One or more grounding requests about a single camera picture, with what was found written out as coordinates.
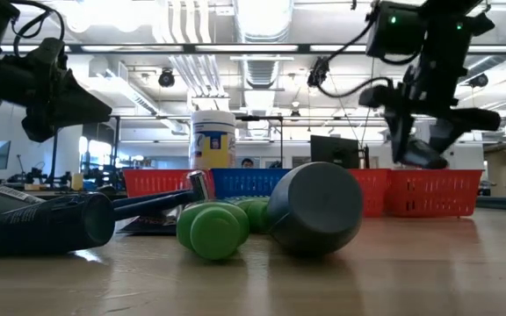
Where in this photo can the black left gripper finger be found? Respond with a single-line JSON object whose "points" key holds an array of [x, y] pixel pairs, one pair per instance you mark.
{"points": [[79, 109], [38, 127]]}

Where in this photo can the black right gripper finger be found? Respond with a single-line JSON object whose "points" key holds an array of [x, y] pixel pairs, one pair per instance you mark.
{"points": [[472, 120], [398, 127]]}

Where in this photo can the dark grey travel bottle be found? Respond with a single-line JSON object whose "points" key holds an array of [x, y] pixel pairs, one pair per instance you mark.
{"points": [[316, 206], [426, 157]]}

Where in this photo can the dark blue chrome-capped stick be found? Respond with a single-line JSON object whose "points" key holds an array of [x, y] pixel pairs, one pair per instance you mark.
{"points": [[156, 196], [156, 208]]}

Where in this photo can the green travel bottle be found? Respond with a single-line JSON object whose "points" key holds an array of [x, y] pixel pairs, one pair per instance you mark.
{"points": [[257, 215], [213, 232]]}

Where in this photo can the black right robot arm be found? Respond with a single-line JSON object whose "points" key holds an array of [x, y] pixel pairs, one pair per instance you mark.
{"points": [[450, 6]]}

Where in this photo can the black ceiling spotlight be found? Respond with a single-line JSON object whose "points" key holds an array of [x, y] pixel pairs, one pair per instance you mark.
{"points": [[480, 80], [166, 78], [319, 72]]}

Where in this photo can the black metal rack stand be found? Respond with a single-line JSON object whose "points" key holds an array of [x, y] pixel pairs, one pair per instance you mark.
{"points": [[116, 145]]}

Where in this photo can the red plastic basket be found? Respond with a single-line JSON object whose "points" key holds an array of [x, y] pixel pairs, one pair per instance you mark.
{"points": [[156, 182], [433, 193], [373, 188]]}

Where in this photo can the small yellow box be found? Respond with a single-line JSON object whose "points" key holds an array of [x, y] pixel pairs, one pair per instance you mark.
{"points": [[77, 181]]}

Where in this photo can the black computer monitor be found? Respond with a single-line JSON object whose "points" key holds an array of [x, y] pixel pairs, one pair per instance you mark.
{"points": [[334, 151]]}

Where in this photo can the white wipes canister yellow label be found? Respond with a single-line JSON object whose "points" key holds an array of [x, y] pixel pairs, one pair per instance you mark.
{"points": [[212, 140]]}

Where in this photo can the person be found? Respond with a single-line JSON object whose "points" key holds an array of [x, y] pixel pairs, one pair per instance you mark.
{"points": [[247, 163]]}

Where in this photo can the blue plastic basket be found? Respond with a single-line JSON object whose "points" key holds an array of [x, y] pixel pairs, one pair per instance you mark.
{"points": [[248, 182]]}

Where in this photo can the black overhead rig beam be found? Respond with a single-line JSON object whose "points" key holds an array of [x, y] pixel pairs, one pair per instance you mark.
{"points": [[244, 48]]}

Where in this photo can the black aluminium table frame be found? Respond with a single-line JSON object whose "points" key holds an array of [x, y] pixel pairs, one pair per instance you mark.
{"points": [[503, 204]]}

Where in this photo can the silver ceiling ventilation duct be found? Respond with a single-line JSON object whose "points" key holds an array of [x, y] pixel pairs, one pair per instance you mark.
{"points": [[262, 26]]}

